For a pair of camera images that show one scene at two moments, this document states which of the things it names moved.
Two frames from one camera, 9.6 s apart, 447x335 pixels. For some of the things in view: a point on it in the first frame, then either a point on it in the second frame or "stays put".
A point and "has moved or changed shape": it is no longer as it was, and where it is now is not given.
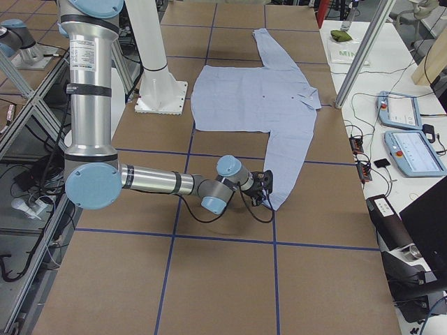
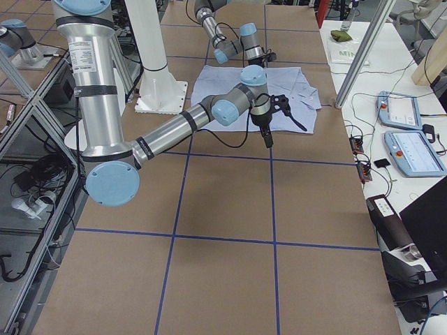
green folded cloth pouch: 340,35 stays put
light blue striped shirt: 272,97 has moved or changed shape
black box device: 390,229 stays put
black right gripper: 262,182 to 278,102
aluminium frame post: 372,33 stays put
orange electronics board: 356,145 stays put
